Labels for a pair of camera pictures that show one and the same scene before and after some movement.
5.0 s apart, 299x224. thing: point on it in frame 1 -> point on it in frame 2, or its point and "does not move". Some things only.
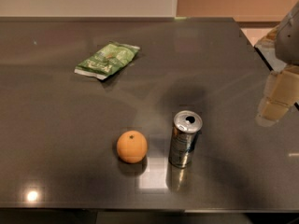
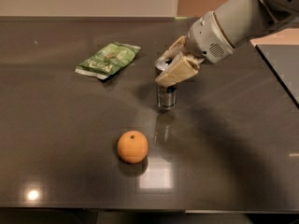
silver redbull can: (185, 131) -> (166, 96)
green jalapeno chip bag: (107, 60) does not move
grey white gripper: (288, 40) -> (207, 40)
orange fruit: (132, 147) does not move
